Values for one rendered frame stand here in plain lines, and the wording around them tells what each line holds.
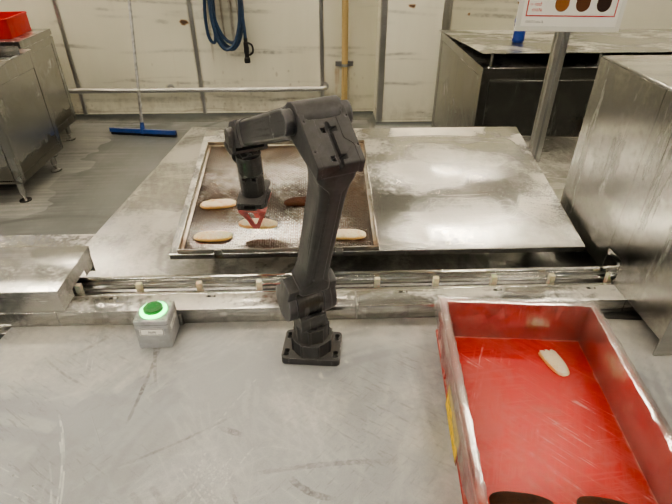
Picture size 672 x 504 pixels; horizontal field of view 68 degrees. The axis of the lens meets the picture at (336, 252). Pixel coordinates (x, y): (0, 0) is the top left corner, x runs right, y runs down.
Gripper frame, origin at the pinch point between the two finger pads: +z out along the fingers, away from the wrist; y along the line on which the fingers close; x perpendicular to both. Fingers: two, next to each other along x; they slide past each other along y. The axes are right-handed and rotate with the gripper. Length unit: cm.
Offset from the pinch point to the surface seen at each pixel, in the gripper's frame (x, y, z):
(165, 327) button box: -13.3, 33.1, 2.0
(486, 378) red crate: 52, 38, 6
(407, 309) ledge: 37.1, 21.0, 6.7
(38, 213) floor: -182, -144, 119
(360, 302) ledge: 26.5, 20.7, 5.4
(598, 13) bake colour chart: 98, -76, -27
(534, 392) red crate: 60, 41, 6
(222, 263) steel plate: -10.3, 2.8, 12.6
